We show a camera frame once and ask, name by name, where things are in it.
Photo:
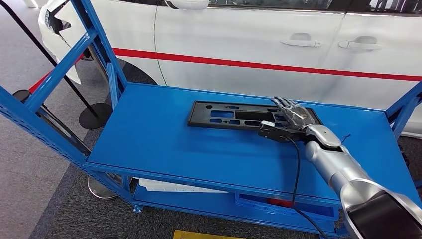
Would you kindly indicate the chrome stanchion with round base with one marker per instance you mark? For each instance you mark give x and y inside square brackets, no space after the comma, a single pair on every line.
[99,191]

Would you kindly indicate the red item in bin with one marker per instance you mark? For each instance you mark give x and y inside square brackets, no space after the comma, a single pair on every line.
[280,203]

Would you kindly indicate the white plastic bin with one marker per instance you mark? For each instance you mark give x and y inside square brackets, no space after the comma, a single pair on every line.
[171,187]

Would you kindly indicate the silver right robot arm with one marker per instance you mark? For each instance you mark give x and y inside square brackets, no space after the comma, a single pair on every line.
[336,165]

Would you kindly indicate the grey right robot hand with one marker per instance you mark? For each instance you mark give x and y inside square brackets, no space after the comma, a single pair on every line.
[296,115]

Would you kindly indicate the blue plastic bin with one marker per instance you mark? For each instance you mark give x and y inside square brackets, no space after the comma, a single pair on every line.
[296,211]

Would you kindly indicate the blue metal shelf rack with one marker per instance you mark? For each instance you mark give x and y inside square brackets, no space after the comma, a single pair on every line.
[197,155]

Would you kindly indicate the black plastic frame part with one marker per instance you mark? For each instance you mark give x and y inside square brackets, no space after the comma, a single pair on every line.
[197,118]

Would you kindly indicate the black stanchion pole with base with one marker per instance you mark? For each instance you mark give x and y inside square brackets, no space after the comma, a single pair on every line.
[95,115]

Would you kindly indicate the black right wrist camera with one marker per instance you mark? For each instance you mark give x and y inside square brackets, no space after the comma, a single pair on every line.
[273,132]

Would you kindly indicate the white car with red stripe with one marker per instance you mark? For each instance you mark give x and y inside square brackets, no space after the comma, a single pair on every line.
[230,33]

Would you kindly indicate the red barrier belt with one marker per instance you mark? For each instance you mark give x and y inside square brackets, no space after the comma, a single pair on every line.
[38,82]

